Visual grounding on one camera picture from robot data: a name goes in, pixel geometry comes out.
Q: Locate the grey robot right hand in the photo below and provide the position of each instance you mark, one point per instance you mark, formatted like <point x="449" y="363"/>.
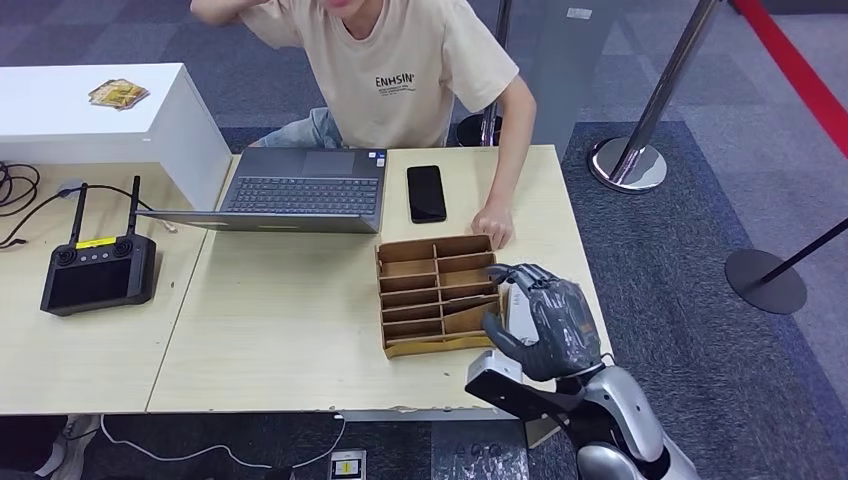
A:
<point x="563" y="331"/>

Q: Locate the person's left hand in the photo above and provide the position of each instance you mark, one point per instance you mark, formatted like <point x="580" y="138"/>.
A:
<point x="493" y="222"/>

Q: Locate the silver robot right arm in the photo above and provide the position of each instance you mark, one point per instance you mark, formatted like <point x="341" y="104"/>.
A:
<point x="623" y="411"/>

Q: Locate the person's left forearm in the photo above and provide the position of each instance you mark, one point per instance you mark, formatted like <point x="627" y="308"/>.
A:
<point x="510" y="159"/>

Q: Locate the grey card reader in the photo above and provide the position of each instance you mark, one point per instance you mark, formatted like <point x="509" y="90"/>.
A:
<point x="520" y="318"/>

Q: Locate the cardboard card organizer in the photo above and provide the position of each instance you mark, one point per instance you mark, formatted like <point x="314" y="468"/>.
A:
<point x="437" y="344"/>

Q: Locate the person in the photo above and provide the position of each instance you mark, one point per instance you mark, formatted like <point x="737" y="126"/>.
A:
<point x="391" y="79"/>

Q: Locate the black smartphone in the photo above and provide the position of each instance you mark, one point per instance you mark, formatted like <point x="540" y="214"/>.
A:
<point x="426" y="193"/>

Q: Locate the chrome stanchion with black base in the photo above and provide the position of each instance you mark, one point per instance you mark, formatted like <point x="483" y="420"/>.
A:
<point x="490" y="129"/>

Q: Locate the wooden desk leg panel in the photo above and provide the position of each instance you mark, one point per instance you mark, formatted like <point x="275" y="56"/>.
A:
<point x="540" y="434"/>

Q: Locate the clear plastic floor sheet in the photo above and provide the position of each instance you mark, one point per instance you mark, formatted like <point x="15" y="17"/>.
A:
<point x="477" y="457"/>

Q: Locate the grey kiosk panel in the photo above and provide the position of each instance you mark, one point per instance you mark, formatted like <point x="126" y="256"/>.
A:
<point x="570" y="73"/>

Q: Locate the grey laptop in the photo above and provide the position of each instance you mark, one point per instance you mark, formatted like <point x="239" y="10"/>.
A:
<point x="305" y="194"/>

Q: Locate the metal floor socket box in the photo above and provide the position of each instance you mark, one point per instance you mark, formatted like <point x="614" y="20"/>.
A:
<point x="346" y="466"/>

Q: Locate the red barrier belt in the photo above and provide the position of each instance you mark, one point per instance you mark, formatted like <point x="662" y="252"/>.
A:
<point x="788" y="66"/>

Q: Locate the stack of gold cards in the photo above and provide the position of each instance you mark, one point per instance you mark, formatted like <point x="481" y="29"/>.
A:
<point x="119" y="94"/>

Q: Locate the black remote controller with antennas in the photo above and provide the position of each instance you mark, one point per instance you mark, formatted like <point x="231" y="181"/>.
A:
<point x="98" y="281"/>

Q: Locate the white cabinet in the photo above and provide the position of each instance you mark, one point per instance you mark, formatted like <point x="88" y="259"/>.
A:
<point x="60" y="116"/>

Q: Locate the white shoe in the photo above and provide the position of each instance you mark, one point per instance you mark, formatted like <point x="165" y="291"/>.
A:
<point x="66" y="444"/>

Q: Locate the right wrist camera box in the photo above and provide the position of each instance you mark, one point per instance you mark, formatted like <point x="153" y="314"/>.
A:
<point x="503" y="391"/>

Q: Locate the grey desk frame rail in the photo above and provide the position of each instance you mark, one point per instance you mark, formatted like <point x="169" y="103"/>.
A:
<point x="424" y="414"/>

